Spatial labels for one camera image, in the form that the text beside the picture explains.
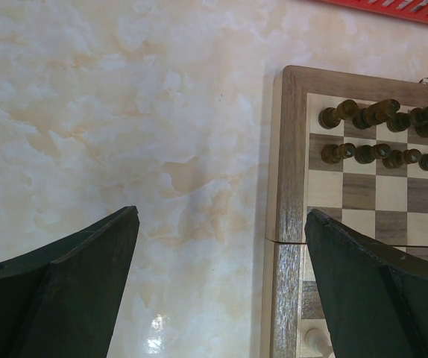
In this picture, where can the dark pawn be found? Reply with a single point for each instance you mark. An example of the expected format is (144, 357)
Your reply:
(332, 153)

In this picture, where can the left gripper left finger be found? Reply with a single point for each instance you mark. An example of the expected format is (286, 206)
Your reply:
(62, 300)

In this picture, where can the wooden chess board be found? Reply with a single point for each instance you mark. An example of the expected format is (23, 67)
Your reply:
(388, 205)

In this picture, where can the dark rook chess piece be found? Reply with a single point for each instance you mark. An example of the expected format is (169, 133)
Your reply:
(331, 117)

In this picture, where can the red plastic shopping basket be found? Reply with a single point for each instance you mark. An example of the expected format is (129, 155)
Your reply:
(409, 10)

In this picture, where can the dark pawn chess piece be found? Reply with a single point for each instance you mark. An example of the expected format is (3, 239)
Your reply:
(398, 158)
(366, 154)

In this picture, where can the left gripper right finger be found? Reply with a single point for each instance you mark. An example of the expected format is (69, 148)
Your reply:
(374, 296)

